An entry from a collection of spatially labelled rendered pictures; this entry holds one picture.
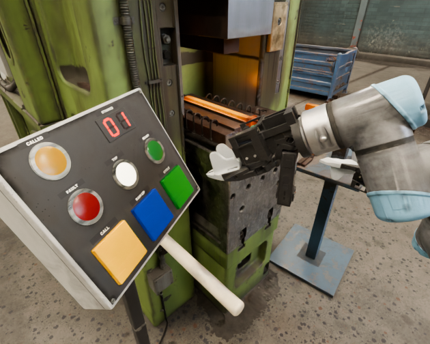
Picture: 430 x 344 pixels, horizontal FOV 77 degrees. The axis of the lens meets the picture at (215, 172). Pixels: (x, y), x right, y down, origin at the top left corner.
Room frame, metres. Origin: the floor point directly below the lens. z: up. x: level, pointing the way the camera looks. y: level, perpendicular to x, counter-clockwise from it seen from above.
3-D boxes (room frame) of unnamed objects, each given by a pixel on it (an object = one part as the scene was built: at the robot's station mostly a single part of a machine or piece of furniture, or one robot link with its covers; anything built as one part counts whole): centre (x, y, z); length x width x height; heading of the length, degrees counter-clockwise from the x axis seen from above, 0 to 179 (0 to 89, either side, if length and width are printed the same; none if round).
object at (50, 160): (0.35, 0.24, 1.16); 0.05 x 0.03 x 0.04; 134
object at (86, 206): (0.33, 0.20, 1.09); 0.05 x 0.03 x 0.04; 134
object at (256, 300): (0.87, -0.14, 0.01); 0.58 x 0.39 x 0.01; 134
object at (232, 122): (1.05, 0.04, 0.96); 0.42 x 0.20 x 0.09; 44
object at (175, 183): (0.50, 0.09, 1.01); 0.07 x 0.05 x 0.07; 159
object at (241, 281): (1.10, 0.01, 0.23); 0.55 x 0.37 x 0.47; 44
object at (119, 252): (0.31, 0.16, 1.01); 0.07 x 0.05 x 0.07; 159
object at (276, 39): (1.21, -0.24, 1.27); 0.09 x 0.02 x 0.17; 134
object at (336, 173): (0.62, -0.33, 0.98); 0.09 x 0.03 x 0.06; 80
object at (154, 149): (0.52, 0.13, 1.09); 0.05 x 0.03 x 0.04; 134
